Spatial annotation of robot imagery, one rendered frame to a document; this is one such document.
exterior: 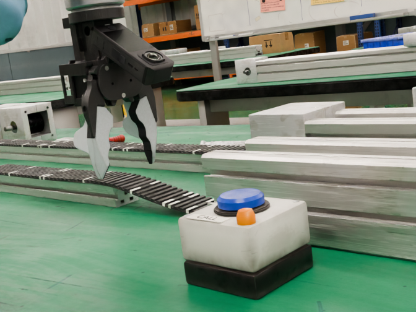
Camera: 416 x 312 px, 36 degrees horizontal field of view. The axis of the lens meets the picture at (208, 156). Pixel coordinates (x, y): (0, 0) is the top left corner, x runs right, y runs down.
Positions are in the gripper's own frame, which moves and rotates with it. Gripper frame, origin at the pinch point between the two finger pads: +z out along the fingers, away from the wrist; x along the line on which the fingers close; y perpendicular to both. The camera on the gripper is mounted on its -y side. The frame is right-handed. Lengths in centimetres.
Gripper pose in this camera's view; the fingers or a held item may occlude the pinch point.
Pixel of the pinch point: (129, 163)
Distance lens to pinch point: 85.5
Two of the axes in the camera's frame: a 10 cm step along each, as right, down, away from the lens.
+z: 1.3, 9.7, 1.8
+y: -7.3, -0.3, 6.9
